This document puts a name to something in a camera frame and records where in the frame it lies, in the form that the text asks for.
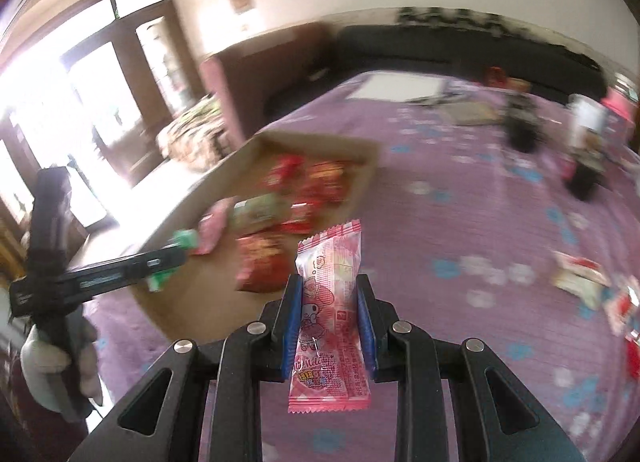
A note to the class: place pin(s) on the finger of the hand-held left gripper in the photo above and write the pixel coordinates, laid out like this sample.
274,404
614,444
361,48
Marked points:
160,259

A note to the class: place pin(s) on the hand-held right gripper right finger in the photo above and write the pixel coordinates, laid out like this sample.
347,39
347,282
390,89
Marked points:
364,327

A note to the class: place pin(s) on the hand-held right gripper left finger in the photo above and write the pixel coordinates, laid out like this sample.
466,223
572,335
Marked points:
291,332

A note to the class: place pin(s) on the green candy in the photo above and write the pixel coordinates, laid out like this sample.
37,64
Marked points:
186,241

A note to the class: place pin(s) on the cardboard box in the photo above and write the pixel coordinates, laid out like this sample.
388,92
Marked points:
210,287

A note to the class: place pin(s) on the pink cartoon snack packet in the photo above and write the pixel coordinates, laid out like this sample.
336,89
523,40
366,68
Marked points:
327,282

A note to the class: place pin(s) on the person's left hand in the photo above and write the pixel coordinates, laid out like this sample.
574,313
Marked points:
42,357

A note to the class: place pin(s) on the pink and white candy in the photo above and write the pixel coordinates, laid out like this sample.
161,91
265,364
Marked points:
212,229

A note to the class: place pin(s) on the large dark red snack packet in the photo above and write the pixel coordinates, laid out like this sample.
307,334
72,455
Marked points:
260,259

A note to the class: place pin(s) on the green snack packet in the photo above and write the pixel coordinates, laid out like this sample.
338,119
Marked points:
260,209

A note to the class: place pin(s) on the floral cushion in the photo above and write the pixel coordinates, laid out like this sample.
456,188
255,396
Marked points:
195,132

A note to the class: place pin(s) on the small red snack packet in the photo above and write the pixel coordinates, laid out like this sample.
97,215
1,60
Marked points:
325,180

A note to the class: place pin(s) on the small red candy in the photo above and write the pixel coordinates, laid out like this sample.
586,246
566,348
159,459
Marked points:
285,172

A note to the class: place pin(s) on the wooden glass door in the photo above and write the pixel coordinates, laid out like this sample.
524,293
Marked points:
182,52

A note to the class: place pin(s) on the brown chair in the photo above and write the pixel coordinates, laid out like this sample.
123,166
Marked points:
265,77

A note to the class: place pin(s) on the white and red snack packet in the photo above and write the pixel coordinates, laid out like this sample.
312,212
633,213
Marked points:
580,274

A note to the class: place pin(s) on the white paper sheets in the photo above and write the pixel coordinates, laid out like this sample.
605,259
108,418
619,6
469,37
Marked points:
395,87

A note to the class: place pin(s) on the black jar with wooden knob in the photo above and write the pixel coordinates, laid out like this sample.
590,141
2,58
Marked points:
582,177
522,130

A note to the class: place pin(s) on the red snack bar packet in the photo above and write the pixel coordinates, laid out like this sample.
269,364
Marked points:
625,309

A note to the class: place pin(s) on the small red box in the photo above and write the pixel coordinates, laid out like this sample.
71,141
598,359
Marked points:
496,76

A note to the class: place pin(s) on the black sofa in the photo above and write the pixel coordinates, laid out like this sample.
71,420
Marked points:
450,55

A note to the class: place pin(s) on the white cup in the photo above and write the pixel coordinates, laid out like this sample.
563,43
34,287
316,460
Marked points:
587,117

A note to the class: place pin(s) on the pink thermos bottle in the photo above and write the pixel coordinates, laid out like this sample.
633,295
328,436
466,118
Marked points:
620,102

